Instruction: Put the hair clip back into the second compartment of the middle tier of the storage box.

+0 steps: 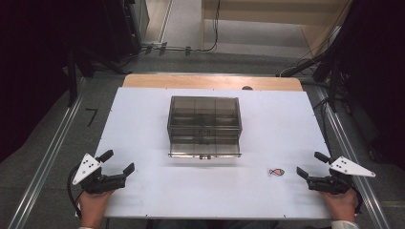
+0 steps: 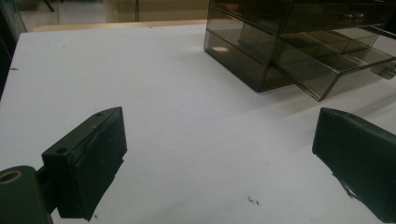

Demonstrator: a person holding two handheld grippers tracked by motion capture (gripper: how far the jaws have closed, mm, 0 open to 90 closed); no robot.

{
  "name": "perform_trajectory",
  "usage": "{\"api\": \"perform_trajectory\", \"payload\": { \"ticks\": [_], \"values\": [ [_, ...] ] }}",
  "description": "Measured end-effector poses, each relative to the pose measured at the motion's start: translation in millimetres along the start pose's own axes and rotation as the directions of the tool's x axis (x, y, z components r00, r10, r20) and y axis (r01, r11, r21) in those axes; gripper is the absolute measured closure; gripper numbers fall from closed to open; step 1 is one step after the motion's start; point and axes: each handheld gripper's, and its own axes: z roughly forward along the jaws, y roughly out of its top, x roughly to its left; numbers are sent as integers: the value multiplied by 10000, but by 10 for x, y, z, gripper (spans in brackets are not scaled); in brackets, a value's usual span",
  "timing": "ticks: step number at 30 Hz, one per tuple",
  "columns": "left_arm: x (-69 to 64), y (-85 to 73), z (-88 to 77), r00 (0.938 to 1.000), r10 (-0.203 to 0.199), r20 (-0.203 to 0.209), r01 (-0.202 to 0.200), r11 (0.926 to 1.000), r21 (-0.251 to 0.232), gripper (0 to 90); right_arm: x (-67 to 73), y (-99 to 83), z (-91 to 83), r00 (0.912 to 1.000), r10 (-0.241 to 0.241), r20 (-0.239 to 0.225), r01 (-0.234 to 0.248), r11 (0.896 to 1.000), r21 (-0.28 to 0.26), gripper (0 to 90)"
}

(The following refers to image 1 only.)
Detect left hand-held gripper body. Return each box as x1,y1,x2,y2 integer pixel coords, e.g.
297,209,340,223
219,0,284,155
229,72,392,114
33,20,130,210
72,153,129,196

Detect dark curtain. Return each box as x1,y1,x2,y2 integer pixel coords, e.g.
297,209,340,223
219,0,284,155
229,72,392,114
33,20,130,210
0,0,111,164
330,0,405,171

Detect black hanging cable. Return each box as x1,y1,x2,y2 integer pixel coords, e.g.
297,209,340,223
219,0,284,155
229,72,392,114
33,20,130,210
187,0,222,53

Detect person's right hand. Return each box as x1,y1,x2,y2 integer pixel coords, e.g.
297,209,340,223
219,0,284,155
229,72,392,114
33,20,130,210
319,187,359,223

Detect person's left hand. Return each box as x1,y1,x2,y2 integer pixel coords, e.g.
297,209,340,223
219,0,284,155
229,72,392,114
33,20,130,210
78,190,116,229

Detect light wooden shelf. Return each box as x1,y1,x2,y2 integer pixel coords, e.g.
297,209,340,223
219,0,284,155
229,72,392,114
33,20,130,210
200,0,352,60

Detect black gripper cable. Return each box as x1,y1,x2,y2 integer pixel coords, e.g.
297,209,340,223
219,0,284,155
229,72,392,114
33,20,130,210
66,164,84,219
349,179,364,215

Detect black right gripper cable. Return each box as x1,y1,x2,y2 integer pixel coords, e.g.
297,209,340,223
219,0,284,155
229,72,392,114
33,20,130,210
349,179,364,215

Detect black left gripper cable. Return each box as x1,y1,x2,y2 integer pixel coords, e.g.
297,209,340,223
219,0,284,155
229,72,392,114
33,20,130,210
66,164,84,219

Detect black stand leg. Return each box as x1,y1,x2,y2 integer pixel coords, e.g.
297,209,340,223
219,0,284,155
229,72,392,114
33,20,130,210
275,51,339,78

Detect black floor cable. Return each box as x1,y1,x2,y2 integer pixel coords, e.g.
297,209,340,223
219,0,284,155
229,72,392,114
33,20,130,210
312,96,333,152

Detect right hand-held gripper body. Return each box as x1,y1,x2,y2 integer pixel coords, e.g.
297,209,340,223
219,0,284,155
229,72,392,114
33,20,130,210
306,156,377,196

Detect black equipment rack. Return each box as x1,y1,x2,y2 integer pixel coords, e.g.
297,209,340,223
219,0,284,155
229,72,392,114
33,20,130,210
103,0,151,63

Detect metal floor rail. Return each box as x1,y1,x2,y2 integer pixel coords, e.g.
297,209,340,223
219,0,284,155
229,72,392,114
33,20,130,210
314,85,392,229
7,75,92,229

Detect transparent grey drawer box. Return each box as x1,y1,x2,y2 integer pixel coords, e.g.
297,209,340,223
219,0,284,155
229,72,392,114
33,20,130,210
166,95,244,160

